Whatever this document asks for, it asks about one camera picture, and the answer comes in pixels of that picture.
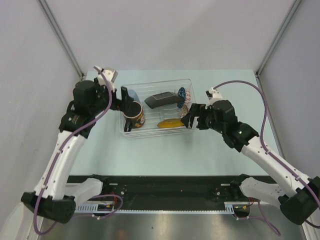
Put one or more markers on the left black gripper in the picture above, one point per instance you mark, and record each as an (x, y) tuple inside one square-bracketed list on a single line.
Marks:
[(126, 99)]

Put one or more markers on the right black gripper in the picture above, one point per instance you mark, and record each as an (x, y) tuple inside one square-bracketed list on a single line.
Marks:
[(198, 110)]

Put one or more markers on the brown white patterned bowl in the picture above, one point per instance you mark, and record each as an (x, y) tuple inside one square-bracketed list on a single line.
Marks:
[(184, 111)]

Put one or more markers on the dark green red-rimmed mug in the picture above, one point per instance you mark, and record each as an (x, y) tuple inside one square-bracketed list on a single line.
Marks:
[(134, 117)]

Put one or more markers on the yellow round patterned plate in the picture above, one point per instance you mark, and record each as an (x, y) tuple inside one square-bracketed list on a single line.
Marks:
[(170, 123)]

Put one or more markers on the blue patterned bowl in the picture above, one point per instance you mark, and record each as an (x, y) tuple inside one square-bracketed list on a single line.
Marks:
[(186, 95)]

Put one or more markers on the black square floral plate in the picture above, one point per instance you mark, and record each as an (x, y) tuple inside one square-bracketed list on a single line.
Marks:
[(163, 99)]

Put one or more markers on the light blue cup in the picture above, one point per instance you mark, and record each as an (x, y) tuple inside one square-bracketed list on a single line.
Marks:
[(133, 95)]

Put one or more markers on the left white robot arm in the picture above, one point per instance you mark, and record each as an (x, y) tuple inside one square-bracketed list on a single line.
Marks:
[(49, 198)]

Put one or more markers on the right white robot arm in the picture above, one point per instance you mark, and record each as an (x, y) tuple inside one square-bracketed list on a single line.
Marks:
[(294, 193)]

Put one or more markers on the white wire dish rack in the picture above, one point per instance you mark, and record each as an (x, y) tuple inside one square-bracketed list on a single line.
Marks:
[(154, 116)]

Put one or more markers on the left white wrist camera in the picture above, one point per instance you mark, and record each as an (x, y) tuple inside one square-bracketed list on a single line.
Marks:
[(106, 74)]

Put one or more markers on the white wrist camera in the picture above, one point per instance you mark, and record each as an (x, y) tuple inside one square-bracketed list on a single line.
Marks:
[(213, 95), (106, 74)]

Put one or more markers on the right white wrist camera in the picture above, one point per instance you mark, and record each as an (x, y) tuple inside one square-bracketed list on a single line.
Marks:
[(213, 95)]

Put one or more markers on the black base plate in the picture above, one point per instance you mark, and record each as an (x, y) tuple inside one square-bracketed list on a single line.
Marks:
[(174, 193)]

